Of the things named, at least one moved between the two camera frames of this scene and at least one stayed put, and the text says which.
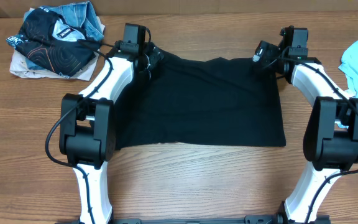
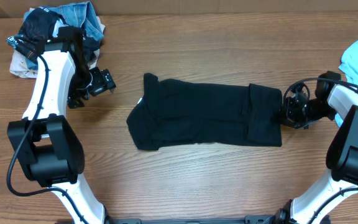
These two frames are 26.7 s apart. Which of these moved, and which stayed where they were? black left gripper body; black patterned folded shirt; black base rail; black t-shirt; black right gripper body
Moved: black t-shirt; black right gripper body; black left gripper body
Stayed: black base rail; black patterned folded shirt
